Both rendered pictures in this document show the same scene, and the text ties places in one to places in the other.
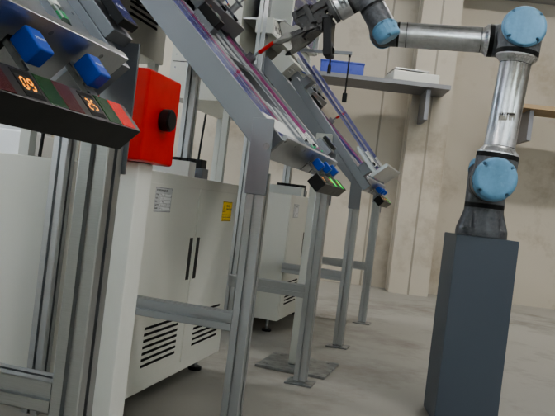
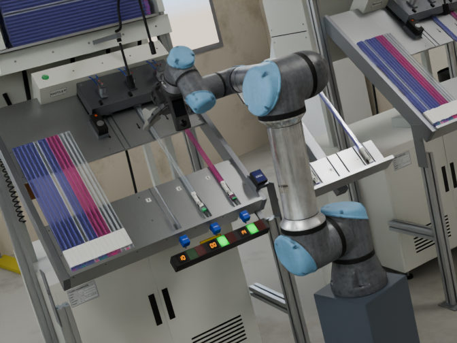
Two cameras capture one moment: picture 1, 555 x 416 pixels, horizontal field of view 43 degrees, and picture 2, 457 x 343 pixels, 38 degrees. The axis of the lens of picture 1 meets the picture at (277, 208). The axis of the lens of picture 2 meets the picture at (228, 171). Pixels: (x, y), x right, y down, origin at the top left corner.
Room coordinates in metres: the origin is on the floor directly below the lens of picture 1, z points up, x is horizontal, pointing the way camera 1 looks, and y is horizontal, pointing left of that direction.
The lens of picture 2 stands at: (0.83, -1.70, 1.31)
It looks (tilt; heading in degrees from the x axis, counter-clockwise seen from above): 13 degrees down; 50
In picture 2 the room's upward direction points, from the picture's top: 14 degrees counter-clockwise
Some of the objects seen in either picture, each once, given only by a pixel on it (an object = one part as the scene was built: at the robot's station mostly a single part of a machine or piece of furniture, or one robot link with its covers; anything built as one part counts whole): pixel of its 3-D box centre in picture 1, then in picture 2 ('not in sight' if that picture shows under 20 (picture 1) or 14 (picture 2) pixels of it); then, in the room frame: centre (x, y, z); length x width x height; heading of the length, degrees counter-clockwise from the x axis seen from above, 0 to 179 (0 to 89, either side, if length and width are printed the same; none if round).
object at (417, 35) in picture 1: (450, 38); (273, 75); (2.12, -0.46, 1.13); 0.49 x 0.11 x 0.12; 80
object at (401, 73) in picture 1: (410, 79); not in sight; (5.17, -0.86, 1.60); 0.37 x 0.35 x 0.09; 88
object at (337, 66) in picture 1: (341, 70); not in sight; (5.19, -0.35, 1.60); 0.32 x 0.22 x 0.11; 88
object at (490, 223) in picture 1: (482, 219); (356, 267); (2.10, -0.61, 0.60); 0.15 x 0.15 x 0.10
